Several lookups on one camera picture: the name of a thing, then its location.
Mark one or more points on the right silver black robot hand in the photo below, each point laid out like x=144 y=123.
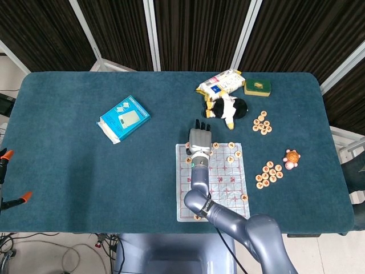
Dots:
x=200 y=140

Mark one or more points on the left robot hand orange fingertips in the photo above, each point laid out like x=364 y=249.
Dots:
x=8 y=155

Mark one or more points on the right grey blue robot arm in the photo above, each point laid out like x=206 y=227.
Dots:
x=233 y=222

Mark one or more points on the Chinese chess board sheet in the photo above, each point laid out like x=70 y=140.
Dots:
x=228 y=171

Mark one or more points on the black white plush toy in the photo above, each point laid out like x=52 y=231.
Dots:
x=225 y=109

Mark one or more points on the black device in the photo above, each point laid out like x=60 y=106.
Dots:
x=5 y=104

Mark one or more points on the white snack packet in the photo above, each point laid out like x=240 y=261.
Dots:
x=222 y=84

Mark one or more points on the teal felt table cloth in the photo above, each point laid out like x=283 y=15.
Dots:
x=71 y=177

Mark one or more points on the green yellow sponge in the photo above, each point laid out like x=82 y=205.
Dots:
x=257 y=87

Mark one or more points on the blue cardboard scale box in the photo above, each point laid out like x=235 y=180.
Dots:
x=125 y=118

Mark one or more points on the orange pink turtle toy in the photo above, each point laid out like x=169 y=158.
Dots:
x=292 y=158

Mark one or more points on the dark folding screen panel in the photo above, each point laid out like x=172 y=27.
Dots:
x=199 y=28
x=119 y=28
x=348 y=102
x=42 y=28
x=299 y=28

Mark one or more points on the white screen base foot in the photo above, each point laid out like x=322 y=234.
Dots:
x=114 y=66

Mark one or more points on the grey blue robot torso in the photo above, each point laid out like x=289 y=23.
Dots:
x=159 y=257

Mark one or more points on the red plug connector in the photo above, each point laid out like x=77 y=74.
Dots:
x=98 y=243

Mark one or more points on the black table control panel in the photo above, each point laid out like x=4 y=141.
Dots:
x=303 y=235

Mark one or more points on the white metal frame stand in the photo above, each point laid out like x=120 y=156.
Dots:
x=346 y=140

